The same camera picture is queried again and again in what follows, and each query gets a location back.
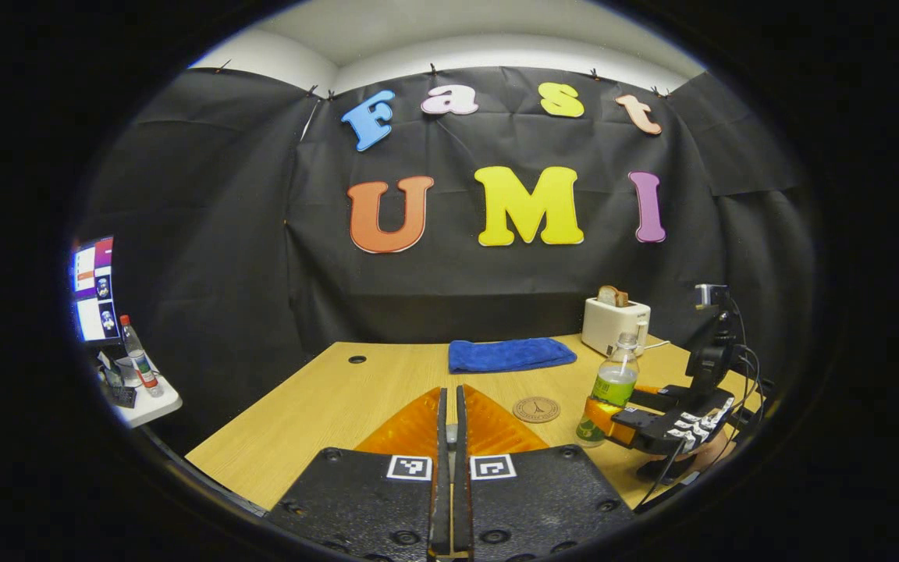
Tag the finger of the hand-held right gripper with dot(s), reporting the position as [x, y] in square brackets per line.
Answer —
[664, 398]
[637, 428]

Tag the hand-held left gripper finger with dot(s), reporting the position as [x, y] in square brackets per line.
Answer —
[461, 499]
[442, 499]

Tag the green label water bottle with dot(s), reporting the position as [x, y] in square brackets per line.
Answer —
[613, 386]

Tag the round wooden coaster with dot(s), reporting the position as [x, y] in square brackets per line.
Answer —
[536, 410]

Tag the clear bottle with red cap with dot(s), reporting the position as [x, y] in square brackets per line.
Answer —
[140, 359]

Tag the white toaster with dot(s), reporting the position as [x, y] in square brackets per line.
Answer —
[613, 328]

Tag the toasted bread slice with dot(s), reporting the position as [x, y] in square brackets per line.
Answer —
[612, 297]

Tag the blue towel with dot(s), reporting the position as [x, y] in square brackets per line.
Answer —
[508, 355]

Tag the white side table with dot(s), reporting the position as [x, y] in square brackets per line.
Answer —
[157, 406]

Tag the black backdrop cloth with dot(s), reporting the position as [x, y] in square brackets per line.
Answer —
[223, 273]

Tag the black keyboard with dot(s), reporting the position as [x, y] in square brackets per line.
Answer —
[123, 395]

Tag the white cup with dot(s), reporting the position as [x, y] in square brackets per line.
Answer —
[126, 371]

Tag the computer monitor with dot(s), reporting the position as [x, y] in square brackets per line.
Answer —
[94, 289]

